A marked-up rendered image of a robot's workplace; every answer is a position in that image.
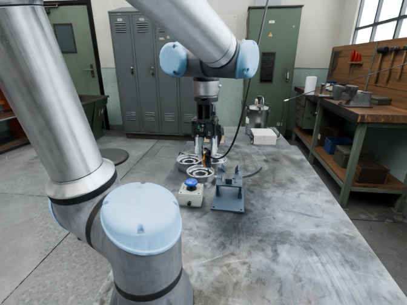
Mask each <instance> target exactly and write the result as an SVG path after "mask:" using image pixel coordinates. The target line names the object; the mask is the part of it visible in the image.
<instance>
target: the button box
mask: <svg viewBox="0 0 407 305"><path fill-rule="evenodd" d="M203 196H204V184H200V183H198V184H197V185H196V186H194V187H193V188H190V187H189V186H187V185H186V184H185V183H183V184H182V186H181V188H180V191H179V206H192V207H201V204H202V200H203Z"/></svg>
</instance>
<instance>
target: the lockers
mask: <svg viewBox="0 0 407 305"><path fill-rule="evenodd" d="M107 13H108V18H109V23H110V32H111V41H112V46H113V55H114V64H115V69H116V79H117V87H118V92H119V101H120V106H121V116H122V124H123V130H124V133H126V135H127V138H129V139H159V140H188V141H193V138H191V120H192V119H193V118H194V117H195V116H196V115H197V102H195V101H194V94H193V77H187V76H184V77H170V76H168V75H166V74H165V73H164V72H163V70H162V69H161V66H160V61H159V59H160V58H159V56H160V51H161V49H162V47H163V46H164V45H165V44H167V43H170V42H177V41H176V40H175V39H173V38H172V37H171V36H170V35H168V34H167V33H166V32H164V31H163V30H162V29H161V28H159V27H158V26H157V25H156V24H154V23H153V22H152V21H150V20H149V19H148V18H147V17H145V16H144V15H143V14H142V13H140V12H139V11H138V10H136V9H135V8H134V7H121V8H117V9H114V10H110V11H108V12H107ZM152 73H154V76H152Z"/></svg>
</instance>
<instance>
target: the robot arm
mask: <svg viewBox="0 0 407 305"><path fill-rule="evenodd" d="M125 1H127V2H128V3H129V4H130V5H132V6H133V7H134V8H135V9H136V10H138V11H139V12H140V13H142V14H143V15H144V16H145V17H147V18H148V19H149V20H150V21H152V22H153V23H154V24H156V25H157V26H158V27H159V28H161V29H162V30H163V31H164V32H166V33H167V34H168V35H170V36H171V37H172V38H173V39H175V40H176V41H177V42H170V43H167V44H165V45H164V46H163V47H162V49H161V51H160V56H159V58H160V59H159V61H160V66H161V69H162V70H163V72H164V73H165V74H166V75H168V76H170V77H184V76H187V77H193V94H194V101H195V102H197V115H196V116H195V117H194V118H193V119H192V120H191V138H193V141H194V147H195V154H197V156H198V158H199V159H200V161H201V162H202V155H203V152H202V150H203V146H202V144H203V142H204V137H206V139H209V142H210V144H211V148H210V151H211V155H210V156H211V157H215V156H216V153H217V150H218V147H219V144H220V141H221V138H222V130H221V125H219V123H218V121H219V119H218V117H217V114H216V107H215V104H212V102H217V101H218V94H219V88H221V85H220V84H219V78H230V79H249V78H251V77H253V76H254V74H255V73H256V71H257V68H258V64H259V49H258V46H257V44H256V43H255V42H254V41H252V40H245V39H243V40H242V41H240V40H237V38H236V37H235V35H233V33H232V32H231V31H230V29H229V28H228V27H227V26H226V25H225V23H224V22H223V20H221V18H220V17H219V15H218V14H217V13H216V12H215V11H214V9H213V8H212V7H211V6H210V5H209V3H208V2H207V0H125ZM43 3H44V0H0V88H1V90H2V92H3V93H4V96H5V98H6V99H7V101H8V103H9V104H10V106H11V108H12V110H13V112H14V114H15V116H16V117H17V119H18V121H19V123H20V124H21V126H22V128H23V130H24V132H25V133H26V135H27V137H28V139H29V141H30V143H31V145H32V146H33V148H34V150H35V151H36V153H37V155H38V157H39V159H40V161H41V163H42V164H43V166H44V168H45V170H46V172H47V174H48V175H49V177H50V178H49V180H48V181H47V183H46V185H45V192H46V194H47V196H48V207H49V210H50V213H51V215H52V217H53V218H54V220H55V221H56V222H57V224H58V225H59V226H60V227H62V228H63V229H65V230H66V231H68V232H71V233H72V234H74V235H75V236H77V237H78V238H80V239H81V240H82V241H83V242H85V243H86V244H88V245H89V246H91V247H92V248H93V249H94V250H96V251H97V252H99V253H100V254H101V255H103V256H104V257H105V258H106V259H107V260H108V261H109V262H110V264H111V268H112V272H113V278H114V288H113V292H112V295H111V300H110V305H193V288H192V285H191V282H190V280H189V278H188V276H187V274H186V272H185V270H184V268H183V266H182V241H181V231H182V219H181V216H180V212H179V205H178V202H177V200H176V198H175V196H174V195H173V194H172V193H171V192H170V191H169V190H167V189H166V188H164V187H162V186H160V185H157V184H154V183H147V182H146V183H145V184H141V183H140V182H135V183H128V184H126V185H123V184H122V183H121V181H120V179H119V176H118V174H117V171H116V168H115V165H114V163H113V162H112V161H111V160H108V159H105V158H102V156H101V154H100V151H99V148H98V146H97V143H96V141H95V139H94V135H93V133H92V131H91V128H90V125H89V123H88V120H87V117H86V115H85V113H84V109H83V107H82V105H81V101H80V100H79V97H78V94H77V92H76V89H75V87H74V84H73V81H72V79H71V76H70V73H69V71H68V68H67V66H66V63H65V61H64V58H63V55H62V53H61V50H60V48H59V45H58V42H57V40H56V37H55V34H54V33H53V29H52V27H51V25H50V22H49V20H48V17H47V14H46V12H45V9H44V6H43Z"/></svg>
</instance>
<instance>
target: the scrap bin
mask: <svg viewBox="0 0 407 305"><path fill-rule="evenodd" d="M78 97H79V100H80V101H81V105H82V107H83V109H84V113H85V115H86V117H87V120H88V123H89V125H90V128H91V131H92V133H93V135H94V139H95V140H97V139H99V138H101V137H103V136H104V130H103V129H101V127H102V120H103V117H104V112H105V107H106V104H107V102H108V101H107V100H108V97H109V95H89V94H78Z"/></svg>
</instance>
